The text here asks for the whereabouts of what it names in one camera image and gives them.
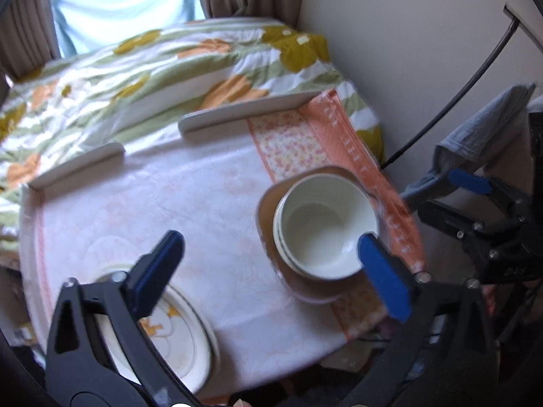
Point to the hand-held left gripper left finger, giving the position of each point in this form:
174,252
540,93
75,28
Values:
161,258

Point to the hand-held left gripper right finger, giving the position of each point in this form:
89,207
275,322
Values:
386,280

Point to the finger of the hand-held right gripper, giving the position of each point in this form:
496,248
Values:
468,180
449,222

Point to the small plate with cartoon print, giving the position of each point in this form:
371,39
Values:
169,339

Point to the plain cream bowl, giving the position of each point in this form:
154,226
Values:
322,229

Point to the large white plate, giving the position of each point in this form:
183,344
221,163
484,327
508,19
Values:
215,345

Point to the cream bowl with cartoon print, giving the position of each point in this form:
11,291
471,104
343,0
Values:
277,233

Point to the grey cloth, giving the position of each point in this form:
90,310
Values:
479,127

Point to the pale tablecloth with orange border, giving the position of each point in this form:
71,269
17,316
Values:
191,203

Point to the floral quilted blanket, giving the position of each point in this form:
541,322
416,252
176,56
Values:
148,76

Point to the short white table rail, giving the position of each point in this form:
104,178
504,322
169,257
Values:
80,163

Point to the long white table rail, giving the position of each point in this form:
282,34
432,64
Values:
246,110

